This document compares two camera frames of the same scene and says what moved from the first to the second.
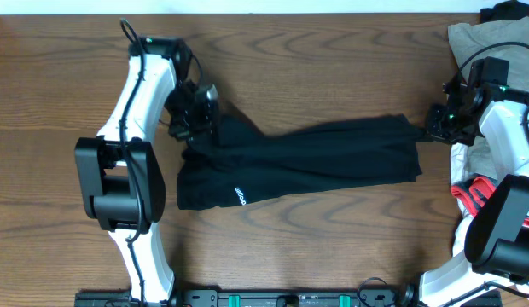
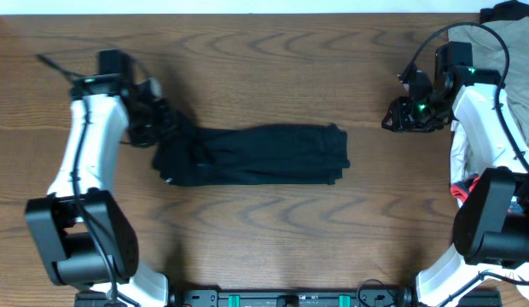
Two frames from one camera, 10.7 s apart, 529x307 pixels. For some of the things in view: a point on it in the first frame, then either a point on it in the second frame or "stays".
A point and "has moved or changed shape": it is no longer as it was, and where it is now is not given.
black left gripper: [203, 130] to [170, 125]
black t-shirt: [237, 164] has moved or changed shape
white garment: [466, 162] stays
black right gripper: [433, 124] to [402, 121]
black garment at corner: [508, 11] stays
